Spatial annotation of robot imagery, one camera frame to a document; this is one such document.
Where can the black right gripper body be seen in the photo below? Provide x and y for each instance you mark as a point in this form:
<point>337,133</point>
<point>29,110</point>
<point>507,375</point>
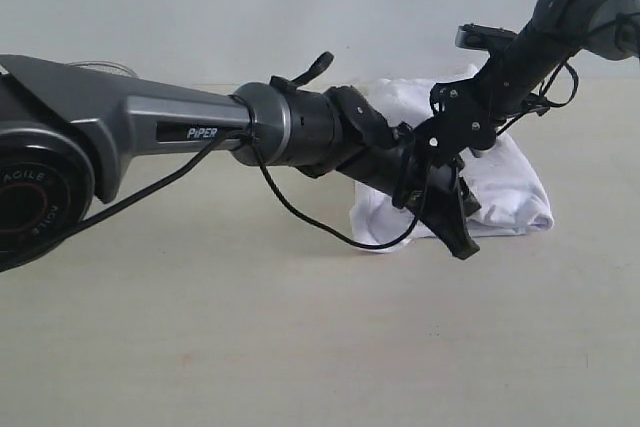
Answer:
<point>499,92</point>

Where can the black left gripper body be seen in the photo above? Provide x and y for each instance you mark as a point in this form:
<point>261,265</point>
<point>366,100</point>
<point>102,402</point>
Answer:
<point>401,174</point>

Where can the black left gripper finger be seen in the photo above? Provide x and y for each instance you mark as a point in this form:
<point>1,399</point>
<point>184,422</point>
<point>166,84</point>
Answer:
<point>443,215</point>
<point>470,203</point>

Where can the white t-shirt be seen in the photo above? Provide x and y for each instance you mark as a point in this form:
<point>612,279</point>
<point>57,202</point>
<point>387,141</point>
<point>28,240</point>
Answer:
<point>513,200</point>

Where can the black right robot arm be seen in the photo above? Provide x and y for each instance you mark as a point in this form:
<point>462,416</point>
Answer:
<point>556,32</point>

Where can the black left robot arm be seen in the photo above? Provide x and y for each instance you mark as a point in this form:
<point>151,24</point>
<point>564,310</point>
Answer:
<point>69,134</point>

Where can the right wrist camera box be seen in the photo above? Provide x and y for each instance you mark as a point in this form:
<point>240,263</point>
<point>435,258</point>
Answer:
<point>476,37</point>

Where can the metal wire mesh basket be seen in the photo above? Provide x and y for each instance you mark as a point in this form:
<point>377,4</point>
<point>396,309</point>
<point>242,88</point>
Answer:
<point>106,67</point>

